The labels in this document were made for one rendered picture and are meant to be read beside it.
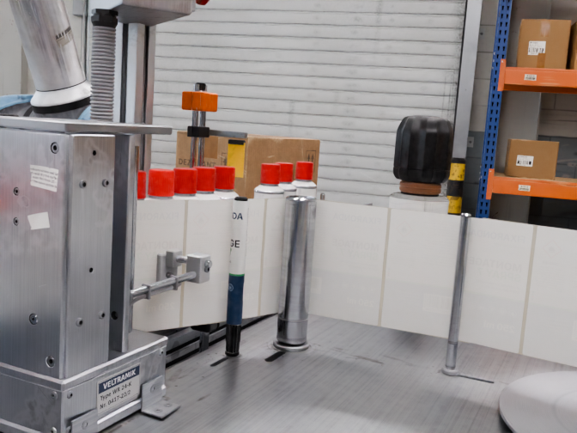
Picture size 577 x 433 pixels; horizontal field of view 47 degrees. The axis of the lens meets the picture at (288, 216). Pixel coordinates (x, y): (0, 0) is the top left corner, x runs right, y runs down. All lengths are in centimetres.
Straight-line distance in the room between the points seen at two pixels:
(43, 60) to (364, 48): 431
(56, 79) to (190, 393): 67
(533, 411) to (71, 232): 46
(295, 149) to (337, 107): 365
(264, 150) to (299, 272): 84
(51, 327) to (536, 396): 48
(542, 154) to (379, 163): 130
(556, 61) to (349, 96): 157
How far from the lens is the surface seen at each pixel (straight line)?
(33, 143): 55
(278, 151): 166
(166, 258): 72
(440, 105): 526
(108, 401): 62
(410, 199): 94
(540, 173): 465
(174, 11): 91
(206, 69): 569
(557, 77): 458
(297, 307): 81
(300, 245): 80
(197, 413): 66
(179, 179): 90
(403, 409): 70
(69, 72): 121
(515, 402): 73
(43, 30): 119
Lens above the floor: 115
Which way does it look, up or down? 8 degrees down
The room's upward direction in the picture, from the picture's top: 4 degrees clockwise
